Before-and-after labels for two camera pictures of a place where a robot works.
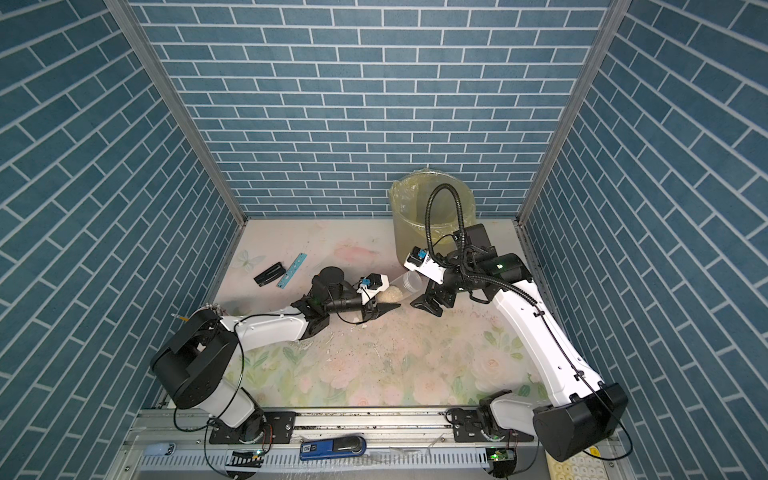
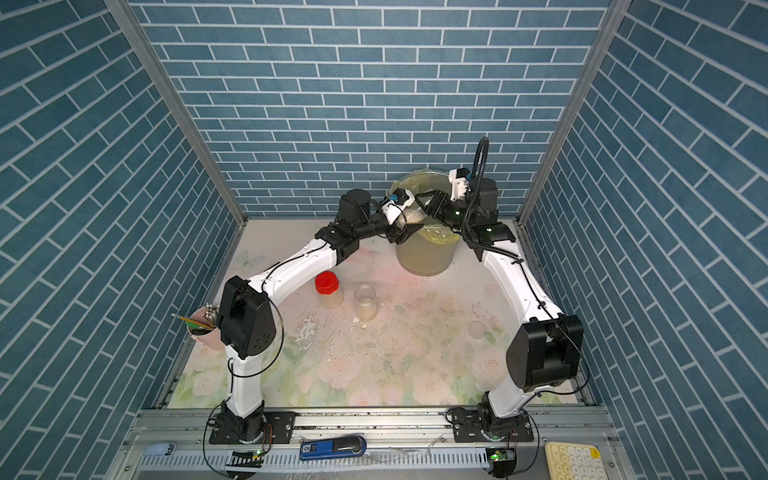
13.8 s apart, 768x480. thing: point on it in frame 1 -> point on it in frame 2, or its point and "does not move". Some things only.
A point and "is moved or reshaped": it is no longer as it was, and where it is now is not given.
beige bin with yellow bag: (409, 198) does not move
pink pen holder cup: (204, 317) does not move
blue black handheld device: (334, 447) does not move
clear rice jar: (391, 294) is moved or reshaped
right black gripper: (430, 303) -> (433, 208)
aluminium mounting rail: (192, 428) does not move
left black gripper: (376, 311) -> (400, 236)
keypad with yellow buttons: (587, 465) does not move
